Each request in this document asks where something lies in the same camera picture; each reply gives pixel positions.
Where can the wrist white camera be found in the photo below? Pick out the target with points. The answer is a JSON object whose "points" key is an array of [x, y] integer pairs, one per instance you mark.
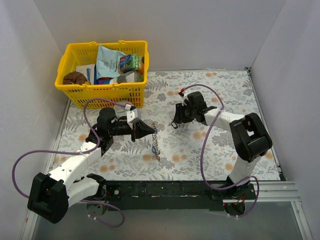
{"points": [[133, 115], [184, 95]]}

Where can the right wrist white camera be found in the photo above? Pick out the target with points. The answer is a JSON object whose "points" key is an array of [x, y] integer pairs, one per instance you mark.
{"points": [[184, 95]]}

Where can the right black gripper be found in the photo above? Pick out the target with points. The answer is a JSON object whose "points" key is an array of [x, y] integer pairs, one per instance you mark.
{"points": [[180, 114]]}

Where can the orange item in basket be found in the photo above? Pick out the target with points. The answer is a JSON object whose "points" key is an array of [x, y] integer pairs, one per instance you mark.
{"points": [[141, 70]]}

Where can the brown round pouch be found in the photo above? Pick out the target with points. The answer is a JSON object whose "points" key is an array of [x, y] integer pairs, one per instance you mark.
{"points": [[74, 78]]}

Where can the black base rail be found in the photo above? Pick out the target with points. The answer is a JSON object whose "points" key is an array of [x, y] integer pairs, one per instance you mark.
{"points": [[170, 195]]}

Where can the blue green carton box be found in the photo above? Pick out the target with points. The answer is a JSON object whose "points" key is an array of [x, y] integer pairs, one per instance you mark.
{"points": [[130, 62]]}

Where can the yellow plastic basket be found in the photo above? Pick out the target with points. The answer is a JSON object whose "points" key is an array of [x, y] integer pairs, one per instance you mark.
{"points": [[85, 53]]}

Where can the small black carabiner clip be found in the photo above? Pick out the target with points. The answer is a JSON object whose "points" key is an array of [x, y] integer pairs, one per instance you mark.
{"points": [[174, 125]]}

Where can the white blue paper box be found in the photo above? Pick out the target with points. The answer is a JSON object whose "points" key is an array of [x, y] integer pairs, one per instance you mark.
{"points": [[89, 71]]}

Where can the silver disc keyring organiser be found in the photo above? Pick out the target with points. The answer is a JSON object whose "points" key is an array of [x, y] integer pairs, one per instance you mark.
{"points": [[156, 145]]}

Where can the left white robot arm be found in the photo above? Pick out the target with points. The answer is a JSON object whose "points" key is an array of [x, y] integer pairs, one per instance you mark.
{"points": [[53, 193]]}

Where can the blue key tag with key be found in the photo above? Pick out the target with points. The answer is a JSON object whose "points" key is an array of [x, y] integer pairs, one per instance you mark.
{"points": [[153, 149]]}

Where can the light blue chips bag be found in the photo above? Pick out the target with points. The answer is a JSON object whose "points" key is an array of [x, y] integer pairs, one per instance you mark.
{"points": [[107, 62]]}

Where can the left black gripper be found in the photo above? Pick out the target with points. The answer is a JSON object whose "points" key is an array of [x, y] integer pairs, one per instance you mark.
{"points": [[134, 130]]}

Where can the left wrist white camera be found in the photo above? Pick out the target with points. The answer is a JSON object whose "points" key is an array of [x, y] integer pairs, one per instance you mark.
{"points": [[133, 115]]}

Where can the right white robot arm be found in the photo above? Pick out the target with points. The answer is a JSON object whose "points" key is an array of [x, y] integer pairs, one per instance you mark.
{"points": [[250, 137]]}

